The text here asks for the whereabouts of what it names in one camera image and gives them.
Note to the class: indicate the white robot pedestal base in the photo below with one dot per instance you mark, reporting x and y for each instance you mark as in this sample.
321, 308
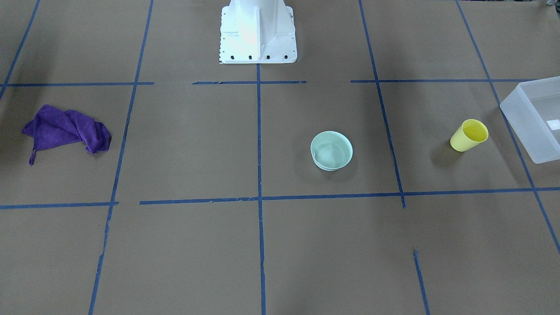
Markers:
257, 32

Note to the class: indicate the purple microfiber cloth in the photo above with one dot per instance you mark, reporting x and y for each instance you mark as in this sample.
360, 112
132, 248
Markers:
52, 127

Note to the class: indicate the translucent plastic storage box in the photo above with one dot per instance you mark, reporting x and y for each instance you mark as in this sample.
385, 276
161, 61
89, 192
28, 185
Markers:
533, 112

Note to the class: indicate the yellow plastic cup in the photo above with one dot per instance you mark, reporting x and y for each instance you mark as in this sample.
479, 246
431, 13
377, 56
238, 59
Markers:
471, 133

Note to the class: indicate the mint green bowl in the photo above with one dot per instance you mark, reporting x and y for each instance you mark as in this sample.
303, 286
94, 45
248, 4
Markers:
331, 150

